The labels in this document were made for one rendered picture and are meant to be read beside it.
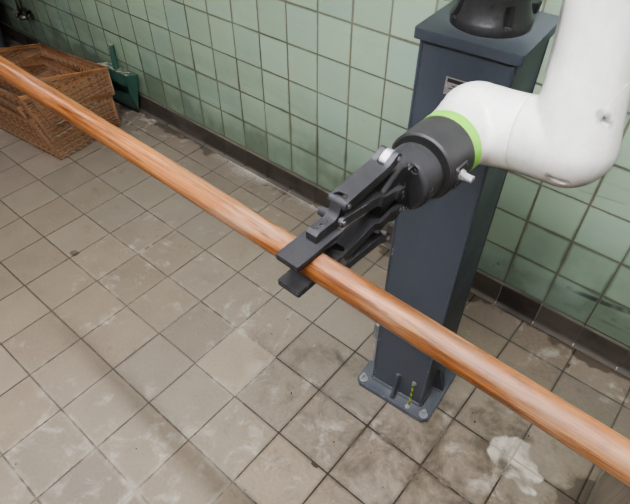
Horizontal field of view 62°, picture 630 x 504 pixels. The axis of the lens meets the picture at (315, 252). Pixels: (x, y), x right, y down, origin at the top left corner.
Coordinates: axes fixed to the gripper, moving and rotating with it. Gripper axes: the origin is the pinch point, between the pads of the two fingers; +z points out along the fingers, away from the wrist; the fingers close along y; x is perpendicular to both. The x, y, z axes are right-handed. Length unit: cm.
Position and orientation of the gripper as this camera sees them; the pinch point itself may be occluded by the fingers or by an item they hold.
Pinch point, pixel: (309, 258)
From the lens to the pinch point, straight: 54.7
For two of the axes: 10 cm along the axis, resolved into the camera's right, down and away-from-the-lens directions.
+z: -6.6, 5.4, -5.3
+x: -7.5, -4.6, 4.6
